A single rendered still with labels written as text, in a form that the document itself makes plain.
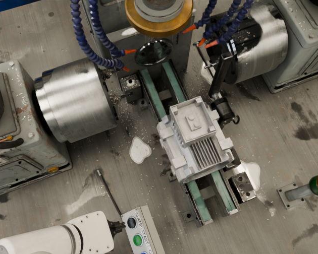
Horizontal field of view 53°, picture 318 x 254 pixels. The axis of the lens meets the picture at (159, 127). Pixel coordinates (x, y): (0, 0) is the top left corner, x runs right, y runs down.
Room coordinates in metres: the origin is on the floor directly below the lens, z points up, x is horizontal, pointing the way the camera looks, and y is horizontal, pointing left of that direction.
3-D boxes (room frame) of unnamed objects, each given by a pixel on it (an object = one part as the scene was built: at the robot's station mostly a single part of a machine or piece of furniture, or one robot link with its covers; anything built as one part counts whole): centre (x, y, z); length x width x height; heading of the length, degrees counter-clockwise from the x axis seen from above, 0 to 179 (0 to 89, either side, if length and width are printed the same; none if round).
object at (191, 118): (0.33, -0.10, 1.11); 0.12 x 0.11 x 0.07; 20
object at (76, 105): (0.43, 0.31, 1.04); 0.37 x 0.25 x 0.25; 110
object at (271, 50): (0.66, -0.33, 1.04); 0.41 x 0.25 x 0.25; 110
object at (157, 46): (0.63, 0.01, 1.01); 0.15 x 0.02 x 0.15; 110
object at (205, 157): (0.29, -0.11, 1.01); 0.20 x 0.19 x 0.19; 20
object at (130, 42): (0.69, 0.03, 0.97); 0.30 x 0.11 x 0.34; 110
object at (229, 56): (0.47, -0.19, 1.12); 0.04 x 0.03 x 0.26; 20
